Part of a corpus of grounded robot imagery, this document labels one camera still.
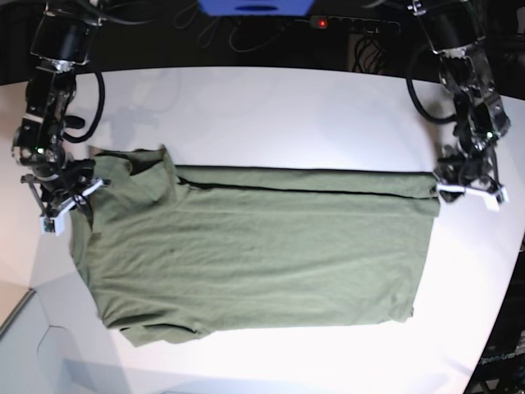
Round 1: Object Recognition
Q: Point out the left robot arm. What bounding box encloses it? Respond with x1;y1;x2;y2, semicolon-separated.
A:
405;1;510;211

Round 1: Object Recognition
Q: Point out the green t-shirt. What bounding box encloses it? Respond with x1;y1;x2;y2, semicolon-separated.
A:
71;149;440;346

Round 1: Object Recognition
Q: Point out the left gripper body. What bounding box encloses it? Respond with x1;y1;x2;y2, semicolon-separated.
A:
434;151;504;201

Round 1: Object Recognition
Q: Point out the black power strip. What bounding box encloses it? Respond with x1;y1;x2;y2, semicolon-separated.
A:
308;16;401;34

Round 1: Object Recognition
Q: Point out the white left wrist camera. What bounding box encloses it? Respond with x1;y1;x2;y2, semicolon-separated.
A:
484;187;509;212

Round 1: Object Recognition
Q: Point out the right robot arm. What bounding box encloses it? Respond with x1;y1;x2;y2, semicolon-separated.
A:
11;1;108;234

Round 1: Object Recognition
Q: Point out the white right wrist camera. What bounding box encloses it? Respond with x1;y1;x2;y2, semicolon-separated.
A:
39;216;65;236

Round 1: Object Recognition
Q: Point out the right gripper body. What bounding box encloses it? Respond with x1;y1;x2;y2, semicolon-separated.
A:
21;159;111;218

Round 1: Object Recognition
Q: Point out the blue box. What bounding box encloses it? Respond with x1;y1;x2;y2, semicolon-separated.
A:
198;0;313;16

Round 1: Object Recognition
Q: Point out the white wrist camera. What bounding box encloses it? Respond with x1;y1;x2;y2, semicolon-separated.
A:
484;187;509;212
39;216;65;236

